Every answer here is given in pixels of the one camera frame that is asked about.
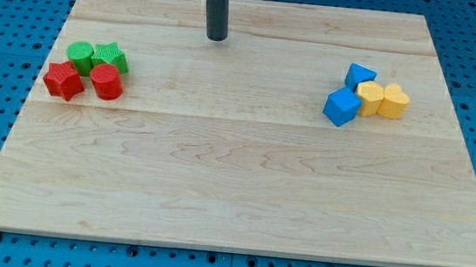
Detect blue cube block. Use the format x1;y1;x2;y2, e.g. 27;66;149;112
323;87;362;127

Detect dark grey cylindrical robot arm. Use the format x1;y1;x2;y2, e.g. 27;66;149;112
205;0;229;42

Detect yellow hexagon block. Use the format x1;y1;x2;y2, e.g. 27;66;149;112
356;80;384;117

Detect green star block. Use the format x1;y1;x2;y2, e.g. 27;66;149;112
91;42;129;74

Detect green cylinder block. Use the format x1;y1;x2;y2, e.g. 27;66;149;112
66;41;94;77

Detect red star block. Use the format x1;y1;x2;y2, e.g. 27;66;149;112
43;61;85;101

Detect yellow heart block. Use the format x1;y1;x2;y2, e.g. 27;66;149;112
377;83;411;120

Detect blue triangle block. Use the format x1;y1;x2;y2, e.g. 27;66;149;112
344;63;377;91

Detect red cylinder block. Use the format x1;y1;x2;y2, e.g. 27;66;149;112
90;64;123;100

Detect light wooden board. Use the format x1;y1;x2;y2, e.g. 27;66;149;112
0;0;476;267

